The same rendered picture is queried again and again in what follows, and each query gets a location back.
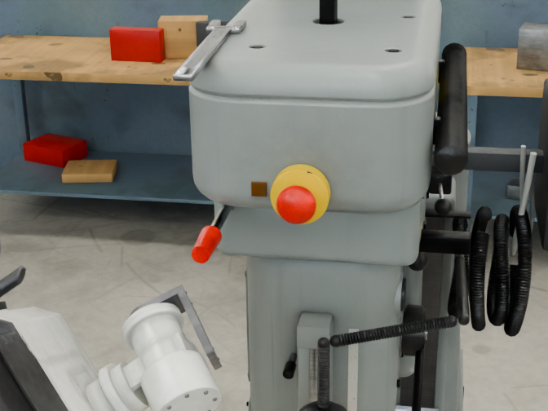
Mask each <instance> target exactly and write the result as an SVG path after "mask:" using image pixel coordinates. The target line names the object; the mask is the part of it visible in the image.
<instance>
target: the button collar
mask: <svg viewBox="0 0 548 411"><path fill-rule="evenodd" d="M290 186H301V187H304V188H306V189H307V190H309V191H310V192H311V193H312V194H313V196H314V197H315V199H316V212H315V214H314V215H313V217H312V218H311V219H310V220H309V221H307V222H306V223H302V224H308V223H312V222H314V221H316V220H318V219H319V218H320V217H321V216H322V215H323V213H324V212H325V211H326V209H327V206H328V204H329V199H330V187H329V182H328V180H327V178H326V177H325V176H324V175H323V174H322V173H321V172H320V171H319V170H318V169H316V168H314V167H312V166H308V165H303V164H297V165H292V166H288V167H286V168H285V169H283V170H282V171H281V172H280V173H279V174H278V176H277V177H276V179H275V181H274V183H273V185H272V189H271V202H272V206H273V208H274V210H275V211H276V212H277V213H278V211H277V209H276V200H277V198H278V196H279V194H280V193H281V192H282V190H284V189H285V188H287V187H290ZM278 214H279V213H278Z"/></svg>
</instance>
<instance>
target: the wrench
mask: <svg viewBox="0 0 548 411"><path fill-rule="evenodd" d="M245 27H246V20H238V21H237V22H236V23H235V24H234V25H233V26H221V20H212V21H211V22H210V23H209V24H208V26H207V27H206V32H207V33H209V35H208V36H207V37H206V38H205V40H204V41H203V42H202V43H201V44H200V45H199V47H198V48H197V49H196V50H195V51H194V52H193V53H192V54H191V55H190V56H189V57H188V58H187V59H186V60H185V62H184V63H183V64H182V65H181V66H180V67H179V69H178V70H177V71H176V72H175V73H174V74H173V80H174V81H180V82H192V81H193V80H194V79H195V78H196V77H197V75H198V74H199V73H200V71H201V70H202V69H203V68H204V67H205V66H206V64H207V63H208V62H209V61H210V59H211V58H212V57H213V56H214V54H215V53H216V52H217V50H218V49H219V48H220V47H221V46H222V45H223V43H224V42H225V41H226V40H227V38H228V37H229V36H230V34H231V33H241V32H242V31H243V30H244V29H245Z"/></svg>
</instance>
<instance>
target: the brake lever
mask: <svg viewBox="0 0 548 411"><path fill-rule="evenodd" d="M231 210H234V206H231V205H224V204H222V206H221V208H220V210H219V212H218V213H217V215H216V216H215V218H214V221H213V222H212V224H211V225H210V226H206V227H204V228H203V229H202V230H201V233H200V235H199V237H198V238H197V242H196V244H195V245H194V247H193V249H192V258H193V259H194V260H195V261H196V262H198V263H205V262H207V261H208V260H209V258H210V256H211V255H212V254H213V252H214V250H215V249H216V247H217V246H218V244H219V242H220V241H221V240H222V234H221V231H220V230H221V228H222V226H223V224H224V223H225V221H226V219H227V217H228V215H229V213H230V212H231Z"/></svg>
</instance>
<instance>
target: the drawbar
mask: <svg viewBox="0 0 548 411"><path fill-rule="evenodd" d="M337 23H338V0H320V22H319V24H337Z"/></svg>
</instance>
